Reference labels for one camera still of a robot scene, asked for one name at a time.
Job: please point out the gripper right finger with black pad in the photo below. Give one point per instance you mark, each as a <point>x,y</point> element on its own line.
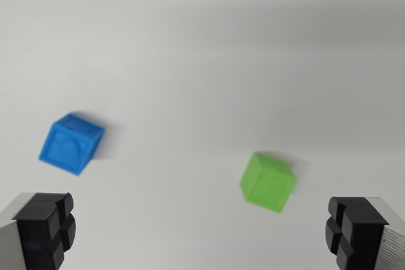
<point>364,235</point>

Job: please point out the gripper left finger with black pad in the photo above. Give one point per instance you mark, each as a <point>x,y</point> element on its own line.
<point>38,232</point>

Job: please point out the blue cube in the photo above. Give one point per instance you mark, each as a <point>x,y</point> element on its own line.
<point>68,146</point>

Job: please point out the green cube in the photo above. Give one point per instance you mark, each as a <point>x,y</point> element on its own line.
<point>267,184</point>

